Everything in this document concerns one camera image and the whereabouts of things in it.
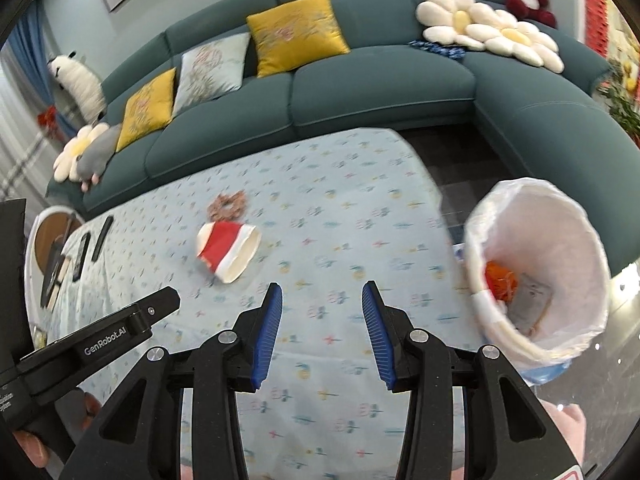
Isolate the red wall decoration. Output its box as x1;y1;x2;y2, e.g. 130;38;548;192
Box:
580;0;626;56

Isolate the red and white paper cup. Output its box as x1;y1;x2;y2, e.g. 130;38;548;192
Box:
196;222;262;285

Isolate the large orange snack wrapper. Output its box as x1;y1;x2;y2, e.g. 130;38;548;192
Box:
484;260;521;303

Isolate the small yellow cushion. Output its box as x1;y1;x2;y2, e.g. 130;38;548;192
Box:
116;67;177;153

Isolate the person's left hand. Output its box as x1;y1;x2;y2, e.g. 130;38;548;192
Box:
10;391;105;480

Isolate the black remote control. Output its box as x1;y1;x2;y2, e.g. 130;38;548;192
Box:
91;216;115;262
72;232;92;281

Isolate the large yellow cushion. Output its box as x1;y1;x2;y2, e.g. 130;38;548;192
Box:
246;0;351;78

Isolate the green potted plant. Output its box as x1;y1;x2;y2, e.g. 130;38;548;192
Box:
597;57;640;131

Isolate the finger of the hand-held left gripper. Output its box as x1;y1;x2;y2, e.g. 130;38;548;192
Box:
127;286;182;336

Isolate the dark green sofa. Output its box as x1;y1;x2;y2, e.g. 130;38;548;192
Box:
45;0;640;276

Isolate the blue patterned cloth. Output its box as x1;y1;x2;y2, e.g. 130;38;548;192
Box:
409;39;468;59

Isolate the white sheep plush toy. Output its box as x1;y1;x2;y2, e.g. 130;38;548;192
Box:
47;51;108;123

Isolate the round white side table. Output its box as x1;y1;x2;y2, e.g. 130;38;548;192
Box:
25;205;83;306

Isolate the grey plush toy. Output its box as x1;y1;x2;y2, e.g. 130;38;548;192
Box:
80;125;123;192

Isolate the bin with white liner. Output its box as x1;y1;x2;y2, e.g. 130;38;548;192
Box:
462;177;612;386

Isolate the blue curtain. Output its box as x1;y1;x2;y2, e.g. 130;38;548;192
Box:
10;5;76;146

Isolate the white daisy cushion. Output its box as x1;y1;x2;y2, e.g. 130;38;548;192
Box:
416;0;506;51
470;10;565;73

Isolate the light blue floral cushion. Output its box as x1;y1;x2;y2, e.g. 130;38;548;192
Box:
172;32;251;116

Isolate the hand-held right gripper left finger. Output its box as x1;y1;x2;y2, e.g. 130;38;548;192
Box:
60;281;284;480

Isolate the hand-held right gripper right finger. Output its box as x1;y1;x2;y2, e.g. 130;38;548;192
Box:
361;280;576;480

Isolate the light blue floral tablecloth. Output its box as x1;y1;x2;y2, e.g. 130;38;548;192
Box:
30;127;443;480

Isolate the small white flower cushion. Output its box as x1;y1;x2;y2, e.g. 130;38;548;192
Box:
52;122;111;183

